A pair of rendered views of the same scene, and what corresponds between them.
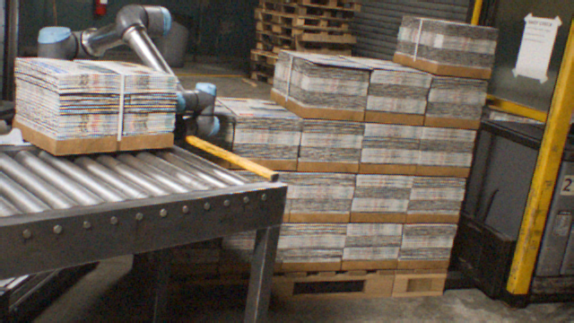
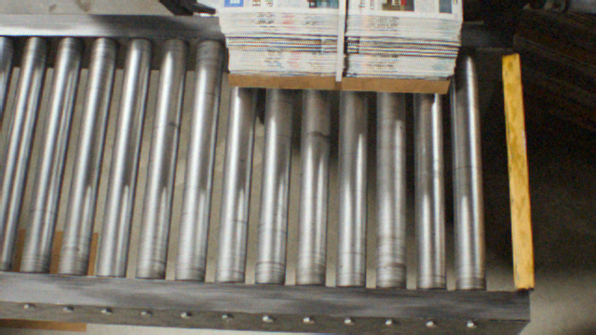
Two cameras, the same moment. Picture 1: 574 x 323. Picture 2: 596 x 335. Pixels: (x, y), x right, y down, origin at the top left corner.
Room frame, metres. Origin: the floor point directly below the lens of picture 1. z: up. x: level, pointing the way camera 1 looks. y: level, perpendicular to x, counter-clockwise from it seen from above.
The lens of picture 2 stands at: (1.27, -0.04, 2.18)
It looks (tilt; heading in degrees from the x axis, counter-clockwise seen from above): 66 degrees down; 49
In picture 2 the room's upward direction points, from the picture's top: 2 degrees counter-clockwise
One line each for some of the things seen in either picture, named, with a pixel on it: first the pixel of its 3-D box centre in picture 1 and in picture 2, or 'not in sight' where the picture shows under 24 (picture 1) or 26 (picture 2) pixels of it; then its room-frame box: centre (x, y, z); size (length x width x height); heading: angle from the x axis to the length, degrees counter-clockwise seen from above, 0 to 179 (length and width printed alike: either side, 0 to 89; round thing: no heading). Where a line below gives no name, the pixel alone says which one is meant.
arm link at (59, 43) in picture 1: (56, 44); not in sight; (2.62, 0.98, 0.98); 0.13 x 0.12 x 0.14; 146
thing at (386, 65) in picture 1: (379, 64); not in sight; (2.99, -0.36, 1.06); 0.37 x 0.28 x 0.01; 22
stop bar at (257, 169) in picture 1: (229, 156); (519, 167); (1.95, 0.18, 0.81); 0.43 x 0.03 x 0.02; 45
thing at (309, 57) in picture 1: (325, 59); not in sight; (2.84, -0.10, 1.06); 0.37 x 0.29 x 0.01; 24
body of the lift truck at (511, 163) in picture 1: (541, 206); not in sight; (3.40, -1.39, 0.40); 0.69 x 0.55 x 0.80; 23
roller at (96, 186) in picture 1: (82, 180); (238, 159); (1.62, 0.51, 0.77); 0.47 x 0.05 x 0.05; 45
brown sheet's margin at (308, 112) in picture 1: (315, 104); not in sight; (2.86, -0.09, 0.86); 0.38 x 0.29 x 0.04; 24
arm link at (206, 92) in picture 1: (202, 99); not in sight; (2.30, 0.33, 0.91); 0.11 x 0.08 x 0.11; 146
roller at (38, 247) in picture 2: not in sight; (53, 154); (1.39, 0.74, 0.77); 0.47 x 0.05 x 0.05; 45
